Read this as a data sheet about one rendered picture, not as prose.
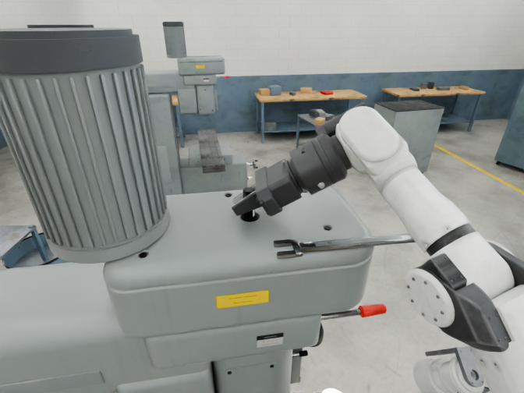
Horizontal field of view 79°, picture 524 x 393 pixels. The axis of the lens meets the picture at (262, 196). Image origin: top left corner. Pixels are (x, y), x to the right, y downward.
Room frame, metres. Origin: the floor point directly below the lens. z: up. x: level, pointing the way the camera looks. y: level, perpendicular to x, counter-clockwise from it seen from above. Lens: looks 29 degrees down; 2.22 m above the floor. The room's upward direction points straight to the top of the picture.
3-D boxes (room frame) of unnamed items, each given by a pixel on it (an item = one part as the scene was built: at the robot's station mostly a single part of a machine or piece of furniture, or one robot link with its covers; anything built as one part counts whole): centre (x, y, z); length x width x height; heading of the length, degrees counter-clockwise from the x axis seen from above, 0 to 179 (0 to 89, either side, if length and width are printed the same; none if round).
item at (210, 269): (0.51, 0.04, 1.81); 0.47 x 0.26 x 0.16; 99
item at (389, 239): (0.42, -0.14, 1.89); 0.24 x 0.04 x 0.01; 98
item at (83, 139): (0.47, 0.27, 2.05); 0.20 x 0.20 x 0.32
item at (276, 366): (0.51, 0.03, 1.47); 0.21 x 0.19 x 0.32; 9
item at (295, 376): (0.53, -0.09, 1.45); 0.04 x 0.04 x 0.21; 9
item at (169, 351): (0.51, 0.07, 1.68); 0.34 x 0.24 x 0.10; 99
